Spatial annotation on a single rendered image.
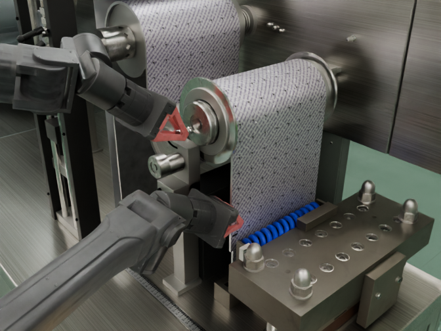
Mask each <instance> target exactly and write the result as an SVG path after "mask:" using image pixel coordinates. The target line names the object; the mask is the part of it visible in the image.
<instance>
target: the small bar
mask: <svg viewBox="0 0 441 331"><path fill-rule="evenodd" d="M336 214H337V206H336V205H334V204H332V203H330V202H326V203H325V204H323V205H321V206H319V207H318V208H316V209H314V210H312V211H310V212H308V213H306V214H304V215H303V216H301V217H299V218H297V224H296V227H298V228H300V229H302V230H303V231H305V232H306V231H308V230H310V229H311V228H313V227H315V226H316V225H319V224H320V223H322V222H324V221H325V220H327V219H329V218H330V217H332V216H334V215H336Z"/></svg>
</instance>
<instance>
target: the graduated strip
mask: <svg viewBox="0 0 441 331"><path fill-rule="evenodd" d="M125 271H126V272H127V273H128V274H129V275H130V276H132V277H133V278H134V279H135V280H136V281H137V282H138V283H139V284H140V285H141V286H142V287H143V288H144V289H145V290H146V291H147V292H148V293H150V294H151V295H152V296H153V297H154V298H155V299H156V300H157V301H158V302H160V303H161V304H162V306H164V308H166V310H168V311H169V312H170V313H171V314H172V315H173V316H174V317H175V318H177V319H178V320H179V321H180V322H181V323H182V324H183V325H184V326H185V327H187V329H189V331H206V330H205V329H204V328H203V327H201V326H200V325H199V324H198V323H197V322H196V321H195V320H194V319H193V318H192V317H191V316H189V315H188V314H187V313H186V312H185V311H184V310H182V309H181V308H180V307H179V306H178V305H177V304H176V303H175V302H174V301H173V300H172V299H170V298H169V297H168V296H167V295H166V294H165V293H163V292H162V291H161V290H160V289H159V288H158V287H157V286H156V285H155V284H154V283H153V282H151V281H150V280H149V279H148V278H147V277H146V276H144V275H143V274H141V275H138V274H136V273H135V272H134V271H132V270H131V269H130V268H127V269H125Z"/></svg>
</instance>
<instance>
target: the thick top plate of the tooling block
mask: <svg viewBox="0 0 441 331"><path fill-rule="evenodd" d="M358 195H359V192H357V193H356V194H353V195H352V196H350V197H348V198H346V199H345V200H343V201H341V202H339V203H338V204H336V206H337V214H336V215H334V216H332V217H330V218H329V219H327V220H325V221H324V222H322V223H320V224H319V225H316V226H315V227H313V228H311V229H310V230H308V231H306V232H305V231H303V230H302V229H300V228H298V227H295V228H293V229H291V230H290V231H287V232H286V233H284V234H282V235H281V236H279V237H277V238H275V239H273V240H271V241H270V242H268V243H266V244H265V245H263V246H261V248H262V255H263V257H264V269H263V270H262V271H260V272H257V273H251V272H249V271H246V270H245V269H244V268H243V261H241V260H240V259H238V260H236V261H234V262H233V263H231V264H229V275H228V291H229V292H230V293H231V294H232V295H233V296H235V297H236V298H238V299H239V300H240V301H241V302H243V303H244V304H245V305H246V306H248V307H249V308H250V309H252V310H253V311H254V312H256V314H258V315H259V316H261V317H262V318H263V319H264V320H266V321H267V322H268V323H270V324H271V325H272V326H273V327H274V328H276V329H277V330H279V331H317V330H318V329H320V328H321V327H322V326H323V325H325V324H326V323H327V322H329V321H330V320H331V319H332V318H333V317H335V316H336V315H338V314H339V313H340V312H341V311H343V310H344V309H345V308H347V307H348V306H349V305H350V304H351V303H353V302H354V301H356V300H357V299H358V298H359V297H361V295H362V288H363V284H364V277H365V274H366V273H368V272H369V271H370V270H372V269H373V268H374V267H376V266H377V265H378V264H380V263H381V262H382V261H384V260H385V259H386V258H388V257H389V256H391V255H392V254H393V253H394V252H396V251H398V252H400V253H401V254H404V255H406V261H407V260H408V259H409V258H411V257H412V256H413V255H415V254H416V253H417V252H418V251H420V250H421V249H422V248H424V247H425V246H426V245H427V244H428V243H429V240H430V237H431V232H432V227H433V224H434V219H433V218H432V217H429V216H427V215H425V214H423V213H420V212H419V215H418V222H416V223H414V224H407V223H404V222H402V221H401V220H399V218H398V215H399V214H400V209H401V208H402V207H403V205H402V204H400V203H398V202H395V201H394V200H391V199H389V198H387V197H384V196H382V195H380V194H377V193H376V195H375V203H373V204H364V203H361V202H360V201H358ZM300 268H305V269H307V270H308V271H309V273H310V275H311V283H312V297H311V298H310V299H307V300H297V299H295V298H293V297H292V296H291V295H290V294H289V288H290V286H291V279H293V276H294V274H295V271H296V270H297V269H300Z"/></svg>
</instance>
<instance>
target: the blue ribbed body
mask: <svg viewBox="0 0 441 331"><path fill-rule="evenodd" d="M319 206H321V205H320V204H317V203H316V202H311V203H309V204H307V205H305V206H304V207H302V208H300V209H299V210H295V211H294V213H290V214H289V215H286V216H284V217H283V219H279V220H278V222H276V221H275V222H273V223H272V224H271V225H267V226H266V228H262V229H261V230H260V231H256V232H255V234H250V235H249V236H248V238H243V239H242V241H241V242H242V243H244V244H247V243H250V244H251V243H254V242H256V243H258V244H259V245H260V246H263V245H265V244H266V243H268V242H270V241H271V240H273V239H275V238H277V237H279V236H281V235H282V234H284V233H286V232H287V231H290V230H291V229H293V228H295V227H296V224H297V218H299V217H301V216H303V215H304V214H306V213H308V212H310V211H312V210H314V209H316V208H318V207H319Z"/></svg>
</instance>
